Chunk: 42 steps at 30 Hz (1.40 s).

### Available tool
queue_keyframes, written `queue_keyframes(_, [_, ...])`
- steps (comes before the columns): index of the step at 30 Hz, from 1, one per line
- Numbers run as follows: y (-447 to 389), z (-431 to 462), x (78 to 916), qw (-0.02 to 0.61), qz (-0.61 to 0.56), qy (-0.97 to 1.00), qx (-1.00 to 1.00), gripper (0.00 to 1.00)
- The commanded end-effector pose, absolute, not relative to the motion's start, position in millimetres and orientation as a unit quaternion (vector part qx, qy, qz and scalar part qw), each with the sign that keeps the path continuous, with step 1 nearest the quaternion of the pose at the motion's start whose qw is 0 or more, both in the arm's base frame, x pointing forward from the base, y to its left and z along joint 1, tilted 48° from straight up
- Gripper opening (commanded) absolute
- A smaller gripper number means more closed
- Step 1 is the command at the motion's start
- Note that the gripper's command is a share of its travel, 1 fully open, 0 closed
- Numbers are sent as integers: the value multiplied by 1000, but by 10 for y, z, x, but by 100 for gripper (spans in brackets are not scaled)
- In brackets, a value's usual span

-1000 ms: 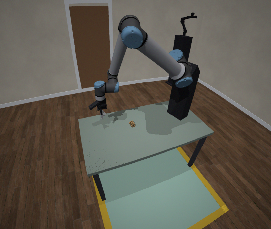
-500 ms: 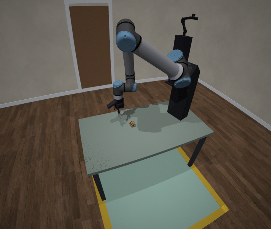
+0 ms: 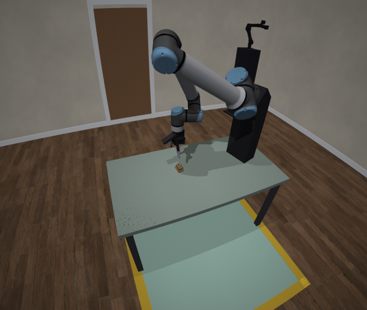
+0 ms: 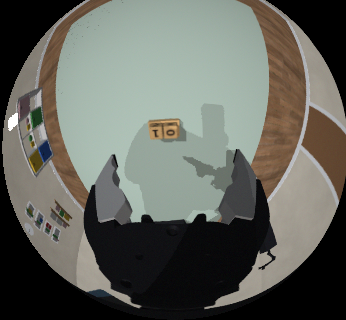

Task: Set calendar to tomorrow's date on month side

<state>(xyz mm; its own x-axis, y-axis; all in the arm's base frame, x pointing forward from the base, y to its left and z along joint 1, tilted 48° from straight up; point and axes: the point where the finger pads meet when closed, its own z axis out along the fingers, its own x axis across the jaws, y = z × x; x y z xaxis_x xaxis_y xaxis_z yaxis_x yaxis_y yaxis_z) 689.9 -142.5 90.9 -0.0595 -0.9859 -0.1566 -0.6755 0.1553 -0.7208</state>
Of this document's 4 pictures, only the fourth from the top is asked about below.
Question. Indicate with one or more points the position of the brown number cube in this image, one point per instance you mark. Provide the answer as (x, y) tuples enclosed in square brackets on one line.
[(170, 130), (156, 131)]

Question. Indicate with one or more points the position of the brown wooden tray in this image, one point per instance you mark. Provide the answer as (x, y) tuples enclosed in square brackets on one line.
[(166, 121)]

